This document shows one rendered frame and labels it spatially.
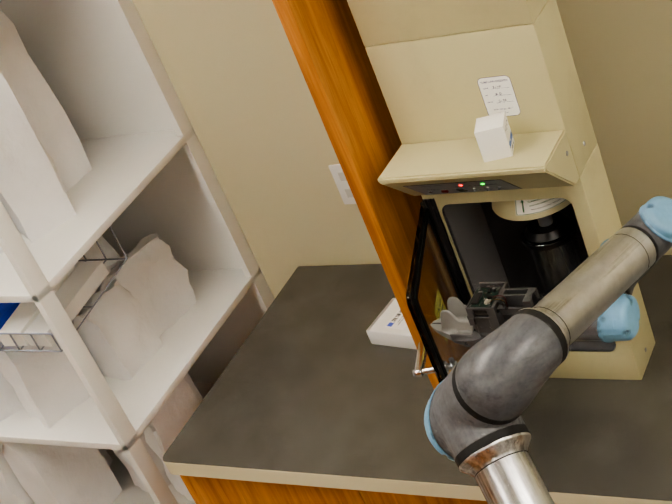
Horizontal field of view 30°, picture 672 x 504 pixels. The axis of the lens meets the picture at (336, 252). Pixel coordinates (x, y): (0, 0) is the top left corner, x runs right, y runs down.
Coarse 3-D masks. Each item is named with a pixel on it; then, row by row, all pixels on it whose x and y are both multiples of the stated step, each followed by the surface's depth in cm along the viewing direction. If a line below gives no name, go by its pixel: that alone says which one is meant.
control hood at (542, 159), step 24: (408, 144) 228; (432, 144) 225; (456, 144) 221; (528, 144) 212; (552, 144) 209; (408, 168) 220; (432, 168) 217; (456, 168) 214; (480, 168) 211; (504, 168) 208; (528, 168) 206; (552, 168) 207; (576, 168) 216; (408, 192) 229
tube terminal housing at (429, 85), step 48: (384, 48) 218; (432, 48) 213; (480, 48) 209; (528, 48) 205; (384, 96) 224; (432, 96) 220; (480, 96) 215; (528, 96) 211; (576, 96) 217; (576, 144) 216; (480, 192) 228; (528, 192) 224; (576, 192) 219
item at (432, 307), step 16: (416, 240) 223; (432, 240) 232; (432, 256) 230; (432, 272) 227; (448, 272) 239; (432, 288) 225; (448, 288) 236; (432, 304) 222; (416, 320) 211; (432, 320) 220; (448, 352) 226; (464, 352) 237
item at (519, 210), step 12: (492, 204) 237; (504, 204) 232; (516, 204) 230; (528, 204) 229; (540, 204) 228; (552, 204) 228; (564, 204) 228; (504, 216) 233; (516, 216) 230; (528, 216) 229; (540, 216) 228
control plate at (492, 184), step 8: (432, 184) 220; (440, 184) 219; (448, 184) 219; (456, 184) 219; (464, 184) 218; (472, 184) 218; (480, 184) 218; (488, 184) 217; (496, 184) 217; (504, 184) 216; (512, 184) 216; (424, 192) 228; (432, 192) 227; (440, 192) 227; (448, 192) 226; (456, 192) 226
